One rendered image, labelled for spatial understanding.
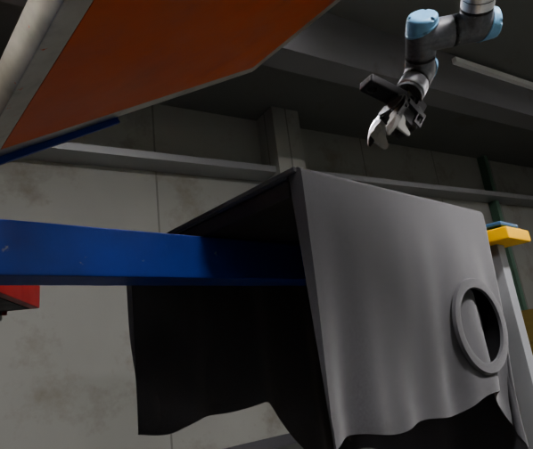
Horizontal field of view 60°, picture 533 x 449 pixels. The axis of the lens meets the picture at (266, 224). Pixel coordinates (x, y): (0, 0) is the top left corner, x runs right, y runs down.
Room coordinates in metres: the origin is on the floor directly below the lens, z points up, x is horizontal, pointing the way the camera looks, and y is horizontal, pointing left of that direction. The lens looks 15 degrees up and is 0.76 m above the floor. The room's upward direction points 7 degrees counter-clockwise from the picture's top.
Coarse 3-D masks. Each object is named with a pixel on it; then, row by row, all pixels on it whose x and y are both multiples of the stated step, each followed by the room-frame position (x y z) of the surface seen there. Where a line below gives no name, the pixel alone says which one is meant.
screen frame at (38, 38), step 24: (48, 0) 0.38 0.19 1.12; (72, 0) 0.38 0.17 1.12; (336, 0) 0.89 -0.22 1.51; (24, 24) 0.42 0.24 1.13; (48, 24) 0.40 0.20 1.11; (72, 24) 0.42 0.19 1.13; (24, 48) 0.45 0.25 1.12; (48, 48) 0.45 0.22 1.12; (0, 72) 0.50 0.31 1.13; (24, 72) 0.48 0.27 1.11; (240, 72) 1.08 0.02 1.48; (0, 96) 0.53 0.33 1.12; (24, 96) 0.54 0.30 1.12; (168, 96) 0.93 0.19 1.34; (0, 120) 0.58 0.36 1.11; (96, 120) 0.82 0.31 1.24; (0, 144) 0.67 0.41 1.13; (24, 144) 0.73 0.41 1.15
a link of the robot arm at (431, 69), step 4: (436, 60) 1.06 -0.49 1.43; (408, 64) 1.03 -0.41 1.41; (412, 64) 1.03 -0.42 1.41; (424, 64) 1.02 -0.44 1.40; (428, 64) 1.02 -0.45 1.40; (432, 64) 1.03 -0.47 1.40; (436, 64) 1.06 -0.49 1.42; (408, 68) 1.04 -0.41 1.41; (412, 68) 1.03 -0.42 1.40; (416, 68) 1.03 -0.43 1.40; (420, 68) 1.03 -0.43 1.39; (424, 68) 1.03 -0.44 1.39; (428, 68) 1.03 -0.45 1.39; (432, 68) 1.04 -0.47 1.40; (436, 68) 1.06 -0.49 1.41; (404, 72) 1.05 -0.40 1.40; (420, 72) 1.02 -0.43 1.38; (424, 72) 1.02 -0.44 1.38; (428, 72) 1.03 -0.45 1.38; (432, 72) 1.05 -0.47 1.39; (436, 72) 1.07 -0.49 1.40; (428, 76) 1.03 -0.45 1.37; (432, 76) 1.05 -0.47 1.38; (428, 80) 1.03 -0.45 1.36
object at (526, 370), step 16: (496, 240) 0.99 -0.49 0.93; (512, 240) 1.00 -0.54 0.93; (528, 240) 1.04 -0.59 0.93; (496, 256) 1.04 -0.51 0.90; (496, 272) 1.04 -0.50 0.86; (512, 288) 1.05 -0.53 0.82; (512, 304) 1.03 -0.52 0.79; (512, 320) 1.04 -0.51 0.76; (512, 336) 1.04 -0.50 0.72; (512, 352) 1.05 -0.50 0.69; (528, 352) 1.04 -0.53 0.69; (512, 368) 1.06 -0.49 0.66; (528, 368) 1.03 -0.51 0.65; (528, 384) 1.04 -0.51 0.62; (528, 400) 1.04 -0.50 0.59; (528, 416) 1.05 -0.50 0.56; (528, 432) 1.06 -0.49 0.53
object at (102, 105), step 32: (256, 32) 0.81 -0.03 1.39; (288, 32) 0.94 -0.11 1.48; (96, 64) 0.56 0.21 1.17; (128, 64) 0.62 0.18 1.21; (160, 64) 0.70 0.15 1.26; (192, 64) 0.79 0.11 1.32; (224, 64) 0.92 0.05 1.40; (256, 64) 1.09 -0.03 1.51; (64, 96) 0.61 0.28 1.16; (96, 96) 0.68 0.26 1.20; (128, 96) 0.78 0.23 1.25; (160, 96) 0.90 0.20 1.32; (32, 128) 0.67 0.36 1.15; (64, 128) 0.76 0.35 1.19
